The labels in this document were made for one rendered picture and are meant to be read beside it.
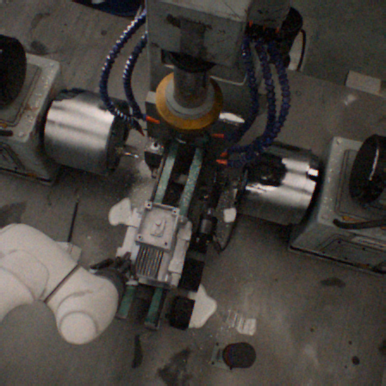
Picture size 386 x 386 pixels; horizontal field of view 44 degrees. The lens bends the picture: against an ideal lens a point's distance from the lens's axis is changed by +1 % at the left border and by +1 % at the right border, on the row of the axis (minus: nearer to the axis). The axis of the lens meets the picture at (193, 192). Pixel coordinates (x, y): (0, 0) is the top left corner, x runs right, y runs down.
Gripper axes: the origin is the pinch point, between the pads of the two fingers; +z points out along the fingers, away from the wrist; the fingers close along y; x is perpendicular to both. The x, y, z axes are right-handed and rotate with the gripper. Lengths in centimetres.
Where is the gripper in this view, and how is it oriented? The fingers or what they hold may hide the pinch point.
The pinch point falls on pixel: (125, 260)
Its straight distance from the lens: 133.4
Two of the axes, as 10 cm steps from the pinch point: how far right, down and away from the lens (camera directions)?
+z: 0.8, -1.7, 9.8
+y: -9.6, -2.6, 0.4
